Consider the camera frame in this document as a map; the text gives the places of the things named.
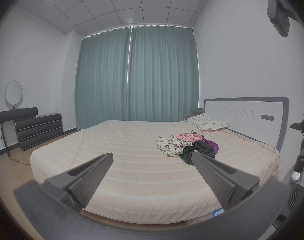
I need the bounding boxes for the black cable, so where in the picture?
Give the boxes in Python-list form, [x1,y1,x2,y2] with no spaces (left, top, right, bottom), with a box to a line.
[0,136,31,164]

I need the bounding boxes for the grey bedside table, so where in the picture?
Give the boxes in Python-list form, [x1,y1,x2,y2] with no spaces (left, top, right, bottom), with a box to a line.
[184,108,205,121]

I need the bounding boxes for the bed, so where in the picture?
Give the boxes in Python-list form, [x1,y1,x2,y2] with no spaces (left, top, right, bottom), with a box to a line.
[30,97,290,226]

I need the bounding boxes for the purple garment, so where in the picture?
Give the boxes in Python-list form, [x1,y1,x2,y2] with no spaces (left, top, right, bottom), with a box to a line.
[194,131,220,156]

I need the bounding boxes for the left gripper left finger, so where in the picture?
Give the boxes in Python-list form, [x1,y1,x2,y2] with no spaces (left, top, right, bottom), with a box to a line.
[43,152,114,209]

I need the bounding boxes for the white printed pillow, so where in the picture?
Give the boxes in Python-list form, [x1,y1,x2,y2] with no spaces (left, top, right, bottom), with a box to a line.
[186,113,230,131]

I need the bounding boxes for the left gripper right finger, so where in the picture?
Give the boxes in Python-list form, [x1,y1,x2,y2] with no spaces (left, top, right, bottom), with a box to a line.
[192,152,261,208]

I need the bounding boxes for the black T-shirt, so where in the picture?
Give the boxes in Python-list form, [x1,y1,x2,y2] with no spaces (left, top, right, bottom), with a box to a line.
[179,141,216,166]

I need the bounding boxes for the black chest of drawers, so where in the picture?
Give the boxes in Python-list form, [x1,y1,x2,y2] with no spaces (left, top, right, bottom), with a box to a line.
[14,113,64,151]

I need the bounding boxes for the white printed pyjama garment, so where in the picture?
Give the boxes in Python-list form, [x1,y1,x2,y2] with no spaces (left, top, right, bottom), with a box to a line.
[156,135,186,157]

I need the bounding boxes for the blue-green curtain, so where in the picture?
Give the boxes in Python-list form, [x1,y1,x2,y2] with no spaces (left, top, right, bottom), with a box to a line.
[75,25,131,131]
[127,24,201,122]

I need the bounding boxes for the round white-framed mirror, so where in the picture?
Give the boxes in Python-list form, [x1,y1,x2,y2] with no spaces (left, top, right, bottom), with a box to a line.
[5,81,24,110]

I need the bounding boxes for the black dressing table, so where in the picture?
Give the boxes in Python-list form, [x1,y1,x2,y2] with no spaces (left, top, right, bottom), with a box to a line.
[0,107,39,158]

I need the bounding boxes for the pink garment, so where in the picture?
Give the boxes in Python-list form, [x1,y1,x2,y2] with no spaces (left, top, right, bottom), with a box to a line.
[168,133,196,144]

